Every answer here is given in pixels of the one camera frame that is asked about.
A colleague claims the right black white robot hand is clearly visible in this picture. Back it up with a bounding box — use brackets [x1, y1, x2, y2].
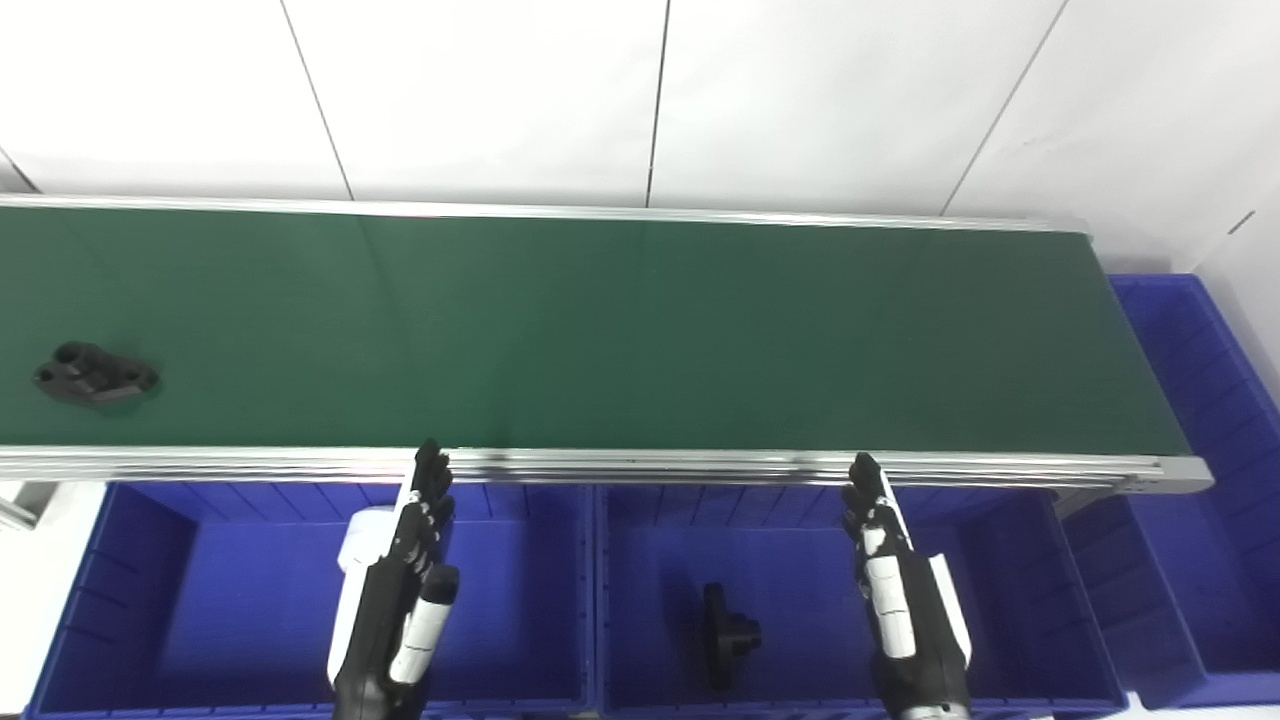
[840, 452, 973, 720]

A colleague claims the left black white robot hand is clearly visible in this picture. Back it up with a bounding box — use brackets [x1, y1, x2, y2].
[328, 438, 461, 720]

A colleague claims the blue plastic bin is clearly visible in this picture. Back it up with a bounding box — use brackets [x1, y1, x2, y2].
[25, 480, 598, 720]
[595, 485, 1129, 717]
[1060, 273, 1280, 709]

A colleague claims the green conveyor belt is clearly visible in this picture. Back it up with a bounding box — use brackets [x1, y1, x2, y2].
[0, 205, 1191, 456]
[0, 193, 1214, 516]

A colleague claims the aluminium conveyor leg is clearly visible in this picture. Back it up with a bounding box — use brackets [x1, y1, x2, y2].
[0, 482, 46, 531]

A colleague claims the black flange part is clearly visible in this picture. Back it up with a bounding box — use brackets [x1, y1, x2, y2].
[33, 342, 161, 406]
[700, 583, 763, 691]

